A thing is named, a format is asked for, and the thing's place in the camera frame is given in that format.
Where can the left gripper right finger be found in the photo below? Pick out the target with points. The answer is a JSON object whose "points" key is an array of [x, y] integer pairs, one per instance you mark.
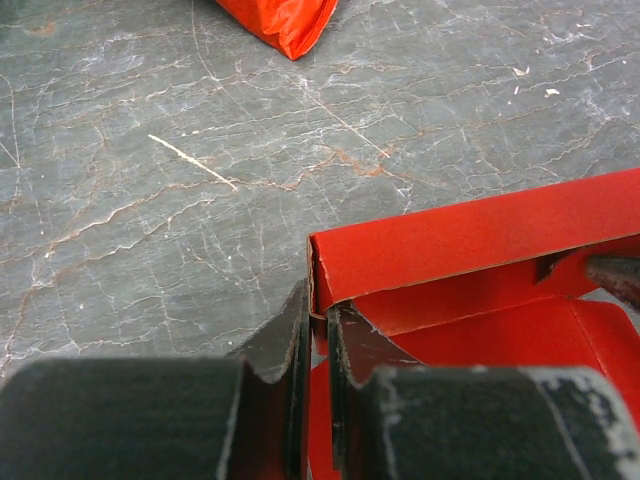
{"points": [[362, 365]]}

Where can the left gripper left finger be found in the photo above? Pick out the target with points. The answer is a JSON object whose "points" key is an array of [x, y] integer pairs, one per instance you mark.
{"points": [[272, 424]]}

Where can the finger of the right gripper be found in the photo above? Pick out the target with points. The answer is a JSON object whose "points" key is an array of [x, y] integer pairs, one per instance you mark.
{"points": [[618, 275]]}

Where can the red paper box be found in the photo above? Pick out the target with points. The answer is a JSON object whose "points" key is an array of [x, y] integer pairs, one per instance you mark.
{"points": [[530, 370]]}

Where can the chips bag beige orange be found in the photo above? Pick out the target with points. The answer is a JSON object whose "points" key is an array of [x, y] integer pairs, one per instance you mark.
{"points": [[292, 27]]}

